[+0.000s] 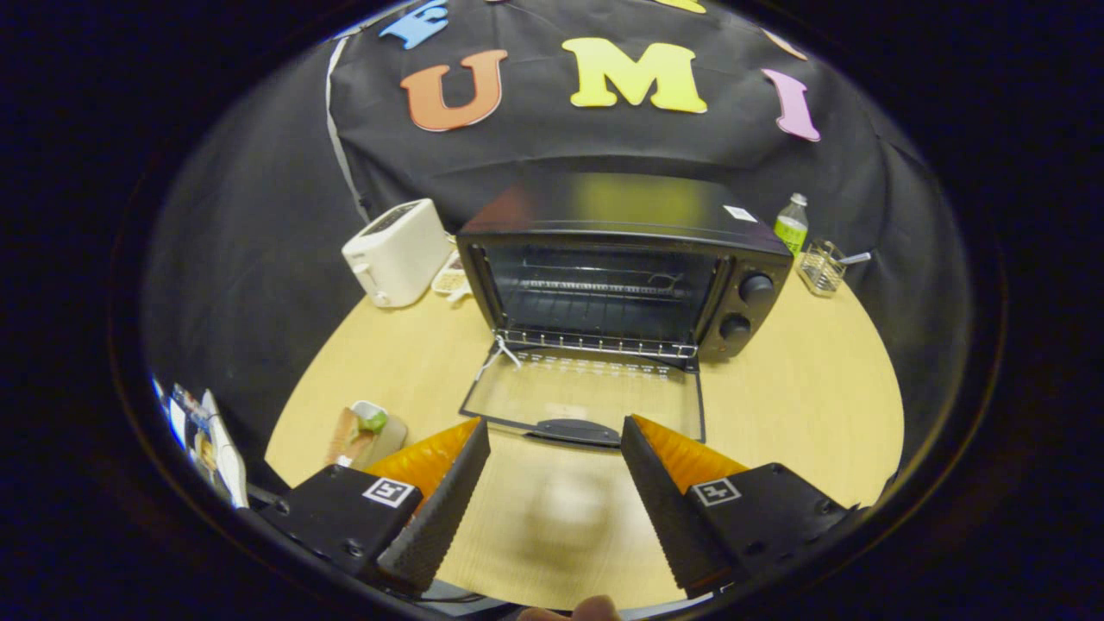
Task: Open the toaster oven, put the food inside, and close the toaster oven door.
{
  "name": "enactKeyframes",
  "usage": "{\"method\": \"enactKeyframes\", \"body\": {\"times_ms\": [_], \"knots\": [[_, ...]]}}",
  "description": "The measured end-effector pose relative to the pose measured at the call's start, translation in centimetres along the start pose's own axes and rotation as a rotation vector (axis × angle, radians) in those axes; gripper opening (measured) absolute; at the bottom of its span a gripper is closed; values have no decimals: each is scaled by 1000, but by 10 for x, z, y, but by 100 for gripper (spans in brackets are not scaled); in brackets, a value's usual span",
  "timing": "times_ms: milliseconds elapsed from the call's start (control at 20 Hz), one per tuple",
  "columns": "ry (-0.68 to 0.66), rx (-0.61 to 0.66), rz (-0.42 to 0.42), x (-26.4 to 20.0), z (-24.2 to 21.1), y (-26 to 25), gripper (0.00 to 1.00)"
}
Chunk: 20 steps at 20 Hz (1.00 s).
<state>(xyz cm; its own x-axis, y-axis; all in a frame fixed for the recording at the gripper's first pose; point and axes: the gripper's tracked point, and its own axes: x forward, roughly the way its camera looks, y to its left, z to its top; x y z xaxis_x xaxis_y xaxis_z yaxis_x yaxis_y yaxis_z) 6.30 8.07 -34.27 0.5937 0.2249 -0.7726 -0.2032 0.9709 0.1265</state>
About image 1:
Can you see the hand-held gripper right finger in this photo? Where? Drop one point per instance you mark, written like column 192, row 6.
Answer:
column 673, row 517

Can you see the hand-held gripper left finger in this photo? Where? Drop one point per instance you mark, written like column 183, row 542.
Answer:
column 435, row 517

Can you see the white bread lettuce sandwich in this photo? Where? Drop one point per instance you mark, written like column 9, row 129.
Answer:
column 345, row 435

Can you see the black toaster oven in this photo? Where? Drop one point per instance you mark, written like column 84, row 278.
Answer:
column 604, row 207

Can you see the white toaster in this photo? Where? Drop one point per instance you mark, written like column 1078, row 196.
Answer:
column 397, row 254

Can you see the small white rack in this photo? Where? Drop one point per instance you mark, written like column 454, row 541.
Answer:
column 448, row 280

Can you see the stack of printed papers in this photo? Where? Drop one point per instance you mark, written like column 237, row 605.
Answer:
column 207, row 448

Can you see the green label plastic bottle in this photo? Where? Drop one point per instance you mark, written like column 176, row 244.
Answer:
column 790, row 233

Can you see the metal spoon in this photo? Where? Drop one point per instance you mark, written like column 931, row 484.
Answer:
column 856, row 258

